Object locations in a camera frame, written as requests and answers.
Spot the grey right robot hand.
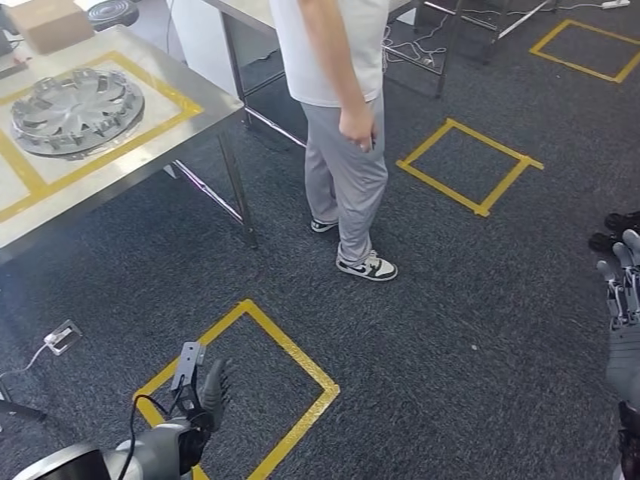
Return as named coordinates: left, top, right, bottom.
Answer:
left=596, top=229, right=640, bottom=409

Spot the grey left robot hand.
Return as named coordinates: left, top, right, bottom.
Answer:
left=199, top=359, right=232, bottom=434

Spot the silver wheel hubcap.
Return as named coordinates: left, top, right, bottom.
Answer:
left=11, top=67, right=146, bottom=161

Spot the steel workbench table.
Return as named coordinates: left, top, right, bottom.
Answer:
left=0, top=25, right=260, bottom=266

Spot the yellow tape on workbench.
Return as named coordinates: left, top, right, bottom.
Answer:
left=0, top=50, right=205, bottom=225

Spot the yellow floor tape square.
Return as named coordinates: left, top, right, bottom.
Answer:
left=132, top=299, right=341, bottom=480
left=395, top=117, right=545, bottom=219

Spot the steel floor socket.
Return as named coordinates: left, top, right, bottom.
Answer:
left=44, top=319, right=84, bottom=358

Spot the person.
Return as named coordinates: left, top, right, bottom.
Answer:
left=269, top=0, right=399, bottom=284

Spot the white cabinet panel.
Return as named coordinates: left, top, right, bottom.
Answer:
left=167, top=0, right=241, bottom=101

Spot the black ribbed round disc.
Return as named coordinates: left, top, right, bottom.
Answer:
left=87, top=0, right=141, bottom=33

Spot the cardboard box yellow label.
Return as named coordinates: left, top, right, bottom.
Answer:
left=4, top=0, right=96, bottom=56

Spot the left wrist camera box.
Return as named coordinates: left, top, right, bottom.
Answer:
left=171, top=341, right=208, bottom=413

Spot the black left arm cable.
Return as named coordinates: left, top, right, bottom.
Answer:
left=117, top=395, right=171, bottom=480

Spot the white socket cable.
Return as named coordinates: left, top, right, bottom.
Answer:
left=0, top=337, right=57, bottom=383

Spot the white cable tangle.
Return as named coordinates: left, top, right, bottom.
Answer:
left=382, top=13, right=451, bottom=72

